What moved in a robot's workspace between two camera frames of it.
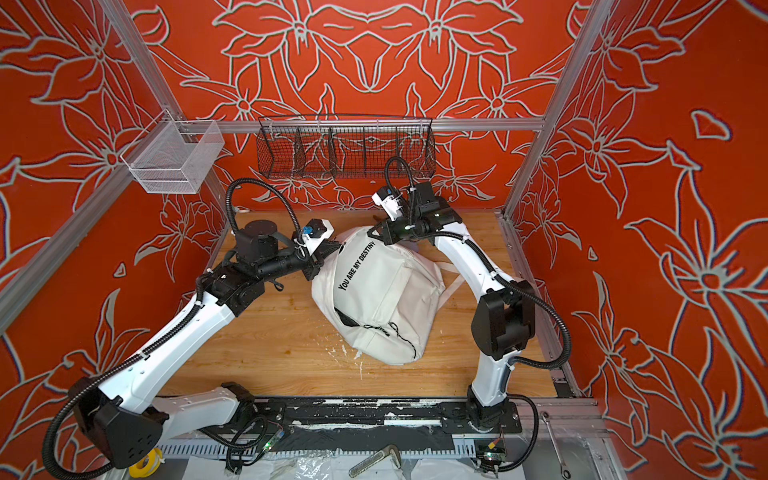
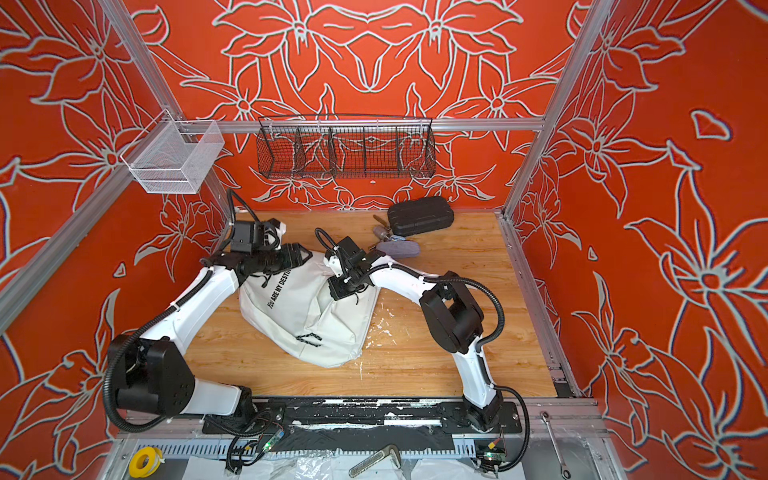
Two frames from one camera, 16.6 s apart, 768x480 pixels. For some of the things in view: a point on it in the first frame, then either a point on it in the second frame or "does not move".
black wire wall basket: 290,147 does not move
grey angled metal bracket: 376,457 does not move
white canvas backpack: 383,298 → 293,308
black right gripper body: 406,225 → 343,285
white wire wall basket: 173,156 does not move
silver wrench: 565,472 does not move
